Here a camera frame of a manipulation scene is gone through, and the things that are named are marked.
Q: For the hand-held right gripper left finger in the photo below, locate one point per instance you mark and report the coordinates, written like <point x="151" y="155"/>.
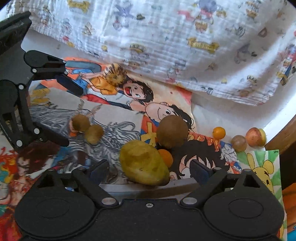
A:
<point x="98" y="172"/>

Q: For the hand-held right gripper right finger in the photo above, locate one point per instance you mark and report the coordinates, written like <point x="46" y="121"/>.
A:
<point x="200" y="172"/>

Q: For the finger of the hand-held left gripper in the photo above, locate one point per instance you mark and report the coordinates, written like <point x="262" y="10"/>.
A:
<point x="53" y="139"/>
<point x="69" y="84"/>

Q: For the small brown kiwi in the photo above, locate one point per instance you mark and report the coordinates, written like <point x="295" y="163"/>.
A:
<point x="93" y="134"/>
<point x="80" y="122"/>

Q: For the orange mandarin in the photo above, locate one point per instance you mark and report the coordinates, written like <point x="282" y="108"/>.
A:
<point x="167" y="157"/>

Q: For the small orange kumquat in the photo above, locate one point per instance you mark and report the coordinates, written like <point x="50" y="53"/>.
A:
<point x="219" y="132"/>

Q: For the yellow lemon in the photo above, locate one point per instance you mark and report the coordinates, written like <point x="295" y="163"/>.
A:
<point x="143" y="163"/>

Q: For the tan round fruit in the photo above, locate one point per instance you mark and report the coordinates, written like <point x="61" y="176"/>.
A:
<point x="239" y="143"/>

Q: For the large brown kiwi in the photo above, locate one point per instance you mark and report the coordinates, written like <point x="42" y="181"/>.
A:
<point x="172" y="131"/>

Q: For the cartoon kids drawing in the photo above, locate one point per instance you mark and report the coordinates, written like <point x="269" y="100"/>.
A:
<point x="104" y="83"/>

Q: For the reddish round fruit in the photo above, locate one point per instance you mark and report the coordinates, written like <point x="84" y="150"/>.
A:
<point x="252" y="136"/>

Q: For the brown wooden furniture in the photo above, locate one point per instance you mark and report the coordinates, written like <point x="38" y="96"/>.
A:
<point x="284" y="153"/>

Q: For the white printed blanket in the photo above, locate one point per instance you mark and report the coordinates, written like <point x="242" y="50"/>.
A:
<point x="161" y="34"/>

